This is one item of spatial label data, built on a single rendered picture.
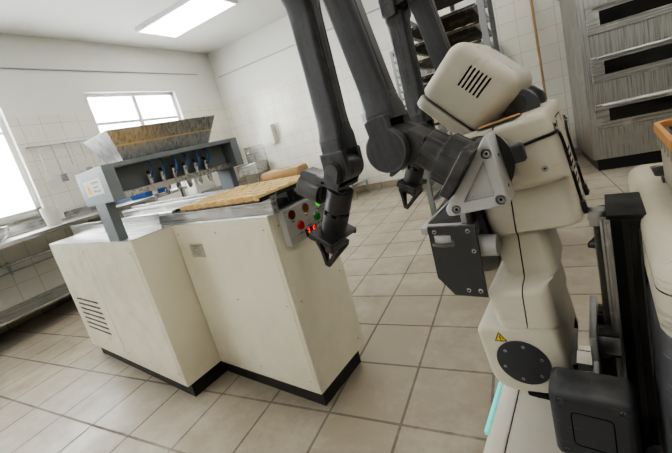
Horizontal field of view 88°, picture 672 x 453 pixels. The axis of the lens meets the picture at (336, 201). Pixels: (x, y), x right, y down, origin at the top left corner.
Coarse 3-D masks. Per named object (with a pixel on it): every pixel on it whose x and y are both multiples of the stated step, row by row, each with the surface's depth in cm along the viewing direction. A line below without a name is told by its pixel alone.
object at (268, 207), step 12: (252, 204) 128; (264, 204) 124; (276, 204) 124; (168, 216) 167; (180, 216) 160; (192, 216) 154; (204, 216) 149; (216, 216) 144; (228, 216) 139; (240, 216) 134; (252, 216) 130
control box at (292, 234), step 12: (300, 204) 134; (312, 204) 139; (324, 204) 145; (288, 216) 128; (300, 216) 133; (312, 216) 138; (288, 228) 127; (312, 228) 137; (288, 240) 128; (300, 240) 132
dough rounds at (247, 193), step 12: (276, 180) 160; (288, 180) 143; (228, 192) 165; (240, 192) 150; (252, 192) 135; (264, 192) 124; (192, 204) 151; (204, 204) 143; (216, 204) 140; (228, 204) 133
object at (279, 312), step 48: (288, 192) 142; (192, 240) 159; (240, 240) 137; (240, 288) 148; (288, 288) 130; (336, 288) 151; (240, 336) 161; (288, 336) 139; (336, 336) 148; (288, 384) 155; (336, 384) 150
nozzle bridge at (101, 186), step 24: (216, 144) 190; (96, 168) 148; (120, 168) 159; (144, 168) 167; (168, 168) 176; (192, 168) 187; (216, 168) 192; (96, 192) 156; (120, 192) 150; (144, 192) 161; (120, 240) 158
